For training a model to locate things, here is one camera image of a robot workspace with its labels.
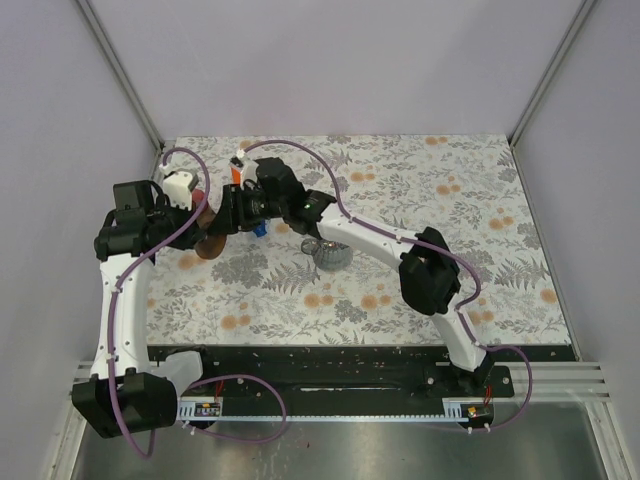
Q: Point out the right aluminium frame post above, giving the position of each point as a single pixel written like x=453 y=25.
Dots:
x=551 y=71

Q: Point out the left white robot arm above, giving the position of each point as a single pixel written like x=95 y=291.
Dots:
x=125 y=391

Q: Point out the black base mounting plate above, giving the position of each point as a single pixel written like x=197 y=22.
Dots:
x=332 y=383

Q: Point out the left aluminium frame post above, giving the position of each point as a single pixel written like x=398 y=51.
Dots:
x=107 y=49

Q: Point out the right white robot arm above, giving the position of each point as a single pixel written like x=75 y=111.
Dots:
x=428 y=273

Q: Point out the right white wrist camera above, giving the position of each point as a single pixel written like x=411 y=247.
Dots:
x=250 y=166

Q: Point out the grey glass coffee server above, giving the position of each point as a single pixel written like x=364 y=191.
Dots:
x=328 y=256

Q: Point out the blue ribbed cone dripper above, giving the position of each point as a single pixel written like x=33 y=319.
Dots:
x=261 y=230

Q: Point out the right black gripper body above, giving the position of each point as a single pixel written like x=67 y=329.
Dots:
x=253 y=207

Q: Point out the round wooden dripper base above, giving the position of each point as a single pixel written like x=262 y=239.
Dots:
x=212 y=245

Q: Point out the white slotted cable duct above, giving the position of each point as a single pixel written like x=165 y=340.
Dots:
x=198 y=411

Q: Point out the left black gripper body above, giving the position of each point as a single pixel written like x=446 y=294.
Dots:
x=170 y=220

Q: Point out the brown bottle red cap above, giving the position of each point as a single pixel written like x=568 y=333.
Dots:
x=198 y=196

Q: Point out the coffee filter paper box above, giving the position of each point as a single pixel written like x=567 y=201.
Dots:
x=237 y=172

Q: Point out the aluminium frame post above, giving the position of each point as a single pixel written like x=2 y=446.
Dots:
x=107 y=49
x=551 y=71

